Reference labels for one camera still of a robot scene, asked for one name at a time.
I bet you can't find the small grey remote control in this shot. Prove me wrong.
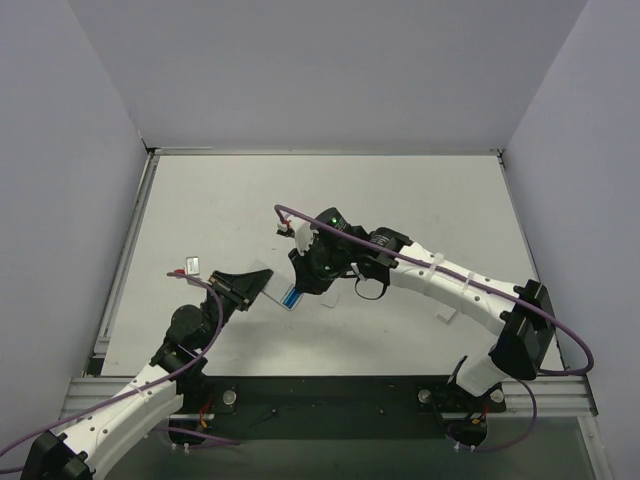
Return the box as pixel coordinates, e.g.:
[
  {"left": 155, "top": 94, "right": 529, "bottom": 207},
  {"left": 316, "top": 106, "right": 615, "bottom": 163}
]
[{"left": 248, "top": 260, "right": 303, "bottom": 311}]

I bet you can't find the long white remote control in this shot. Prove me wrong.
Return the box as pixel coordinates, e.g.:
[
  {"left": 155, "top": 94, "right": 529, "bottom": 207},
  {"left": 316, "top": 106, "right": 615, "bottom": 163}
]
[{"left": 436, "top": 306, "right": 457, "bottom": 324}]

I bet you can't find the small remote battery cover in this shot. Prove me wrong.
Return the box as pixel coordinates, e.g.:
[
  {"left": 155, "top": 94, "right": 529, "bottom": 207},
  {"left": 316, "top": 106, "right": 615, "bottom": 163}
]
[{"left": 320, "top": 292, "right": 340, "bottom": 309}]

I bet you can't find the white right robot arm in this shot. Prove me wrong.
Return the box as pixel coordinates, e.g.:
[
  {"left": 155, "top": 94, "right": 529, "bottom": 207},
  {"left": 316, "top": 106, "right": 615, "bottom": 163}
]
[{"left": 277, "top": 208, "right": 554, "bottom": 397}]

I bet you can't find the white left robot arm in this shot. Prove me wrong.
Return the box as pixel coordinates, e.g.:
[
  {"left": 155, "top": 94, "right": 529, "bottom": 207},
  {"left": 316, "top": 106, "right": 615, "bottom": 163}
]
[{"left": 20, "top": 269, "right": 273, "bottom": 479}]

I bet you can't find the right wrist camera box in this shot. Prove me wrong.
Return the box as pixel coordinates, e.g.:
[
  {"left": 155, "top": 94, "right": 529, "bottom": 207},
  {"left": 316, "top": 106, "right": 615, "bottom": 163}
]
[{"left": 276, "top": 217, "right": 318, "bottom": 256}]

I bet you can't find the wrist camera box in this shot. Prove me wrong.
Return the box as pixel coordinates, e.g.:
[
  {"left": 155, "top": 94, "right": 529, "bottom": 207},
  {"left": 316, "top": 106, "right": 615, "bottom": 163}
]
[
  {"left": 276, "top": 217, "right": 318, "bottom": 256},
  {"left": 166, "top": 256, "right": 201, "bottom": 278}
]

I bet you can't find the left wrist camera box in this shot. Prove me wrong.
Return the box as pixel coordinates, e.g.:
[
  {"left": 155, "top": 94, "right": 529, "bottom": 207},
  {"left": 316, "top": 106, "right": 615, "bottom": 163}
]
[{"left": 166, "top": 256, "right": 201, "bottom": 278}]

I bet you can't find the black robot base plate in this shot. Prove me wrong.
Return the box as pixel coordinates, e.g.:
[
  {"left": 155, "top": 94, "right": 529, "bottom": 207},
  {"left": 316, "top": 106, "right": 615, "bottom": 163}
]
[{"left": 82, "top": 367, "right": 509, "bottom": 449}]

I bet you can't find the aluminium table edge rail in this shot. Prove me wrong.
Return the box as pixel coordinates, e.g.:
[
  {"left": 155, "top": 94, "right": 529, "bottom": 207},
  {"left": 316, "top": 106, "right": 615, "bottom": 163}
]
[{"left": 91, "top": 149, "right": 159, "bottom": 358}]

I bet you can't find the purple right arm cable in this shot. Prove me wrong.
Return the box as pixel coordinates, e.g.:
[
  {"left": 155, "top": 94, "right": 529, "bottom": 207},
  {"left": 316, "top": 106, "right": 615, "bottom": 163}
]
[{"left": 273, "top": 203, "right": 595, "bottom": 454}]

